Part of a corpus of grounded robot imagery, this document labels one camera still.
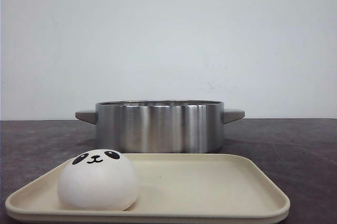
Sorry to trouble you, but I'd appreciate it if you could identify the stainless steel steamer pot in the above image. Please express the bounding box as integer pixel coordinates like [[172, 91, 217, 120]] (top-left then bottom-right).
[[75, 100, 245, 153]]

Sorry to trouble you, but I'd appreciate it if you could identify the beige rectangular tray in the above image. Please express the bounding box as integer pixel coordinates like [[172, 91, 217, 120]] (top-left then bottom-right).
[[5, 154, 290, 223]]

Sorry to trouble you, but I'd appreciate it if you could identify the panda bun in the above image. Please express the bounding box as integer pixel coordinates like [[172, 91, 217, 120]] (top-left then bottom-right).
[[57, 149, 140, 211]]

